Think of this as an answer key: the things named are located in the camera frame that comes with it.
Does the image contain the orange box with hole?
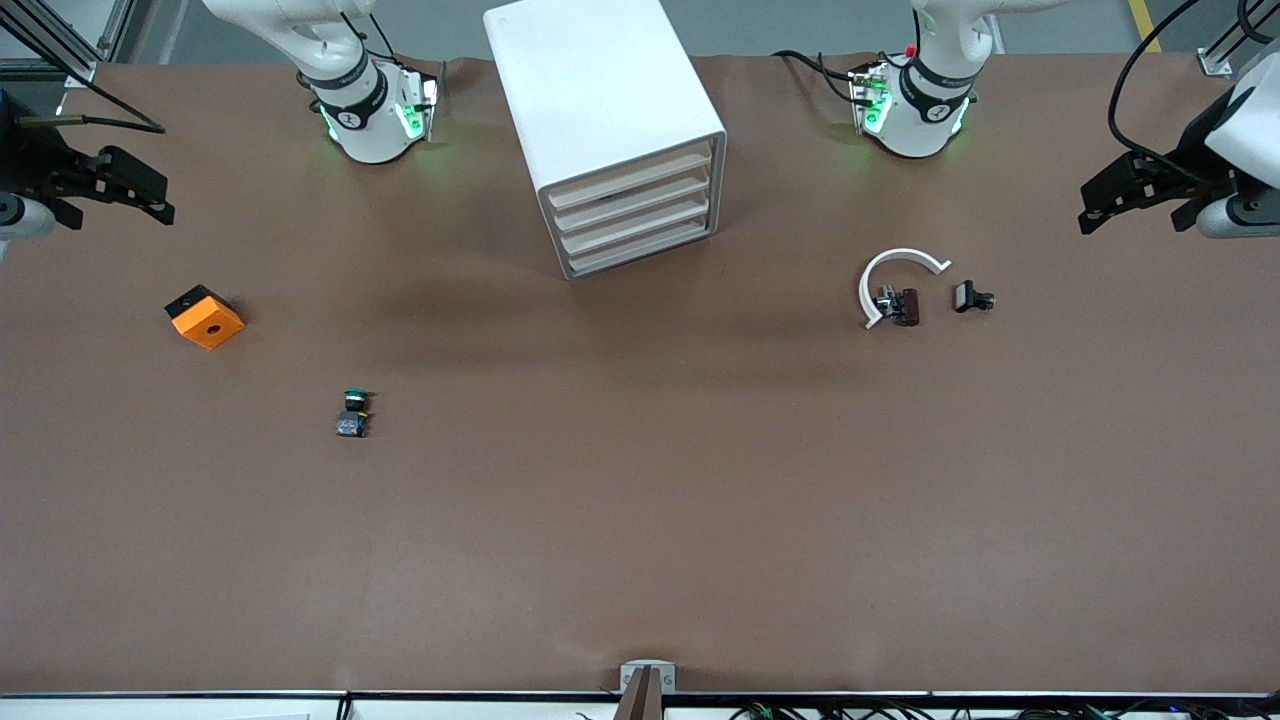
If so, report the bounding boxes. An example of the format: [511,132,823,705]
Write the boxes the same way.
[164,285,246,351]

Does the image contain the small brown electrical component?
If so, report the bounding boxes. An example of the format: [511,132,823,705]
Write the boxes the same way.
[875,286,921,328]

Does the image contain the white curved plastic part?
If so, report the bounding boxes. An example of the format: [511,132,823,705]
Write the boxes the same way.
[858,248,953,331]

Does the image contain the brown table cover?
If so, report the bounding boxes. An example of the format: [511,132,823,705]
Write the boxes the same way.
[0,50,1280,696]

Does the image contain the aluminium frame profile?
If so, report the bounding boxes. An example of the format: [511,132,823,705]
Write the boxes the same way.
[0,0,131,86]
[1198,0,1280,76]

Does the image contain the green push button switch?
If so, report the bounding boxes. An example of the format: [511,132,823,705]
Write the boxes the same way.
[335,388,376,439]

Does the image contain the black left base cable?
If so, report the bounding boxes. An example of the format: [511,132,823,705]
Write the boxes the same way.
[770,48,871,106]

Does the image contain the cable bundle below table edge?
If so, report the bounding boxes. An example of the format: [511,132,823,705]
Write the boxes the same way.
[730,700,1280,720]

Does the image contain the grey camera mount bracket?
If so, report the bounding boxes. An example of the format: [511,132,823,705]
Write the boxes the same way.
[615,660,677,720]

